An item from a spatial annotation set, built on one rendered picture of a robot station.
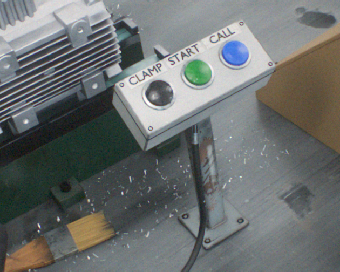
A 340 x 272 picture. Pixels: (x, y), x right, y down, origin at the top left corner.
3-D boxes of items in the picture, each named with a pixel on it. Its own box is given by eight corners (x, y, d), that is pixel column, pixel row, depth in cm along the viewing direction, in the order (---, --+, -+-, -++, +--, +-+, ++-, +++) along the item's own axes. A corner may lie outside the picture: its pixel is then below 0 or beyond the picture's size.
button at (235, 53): (229, 75, 91) (232, 68, 89) (214, 54, 91) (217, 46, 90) (251, 63, 92) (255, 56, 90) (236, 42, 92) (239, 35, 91)
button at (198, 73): (192, 95, 89) (194, 88, 87) (177, 73, 90) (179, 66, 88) (214, 83, 90) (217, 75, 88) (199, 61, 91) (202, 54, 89)
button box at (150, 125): (143, 153, 90) (148, 135, 85) (110, 102, 92) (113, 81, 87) (267, 85, 95) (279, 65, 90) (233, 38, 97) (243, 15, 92)
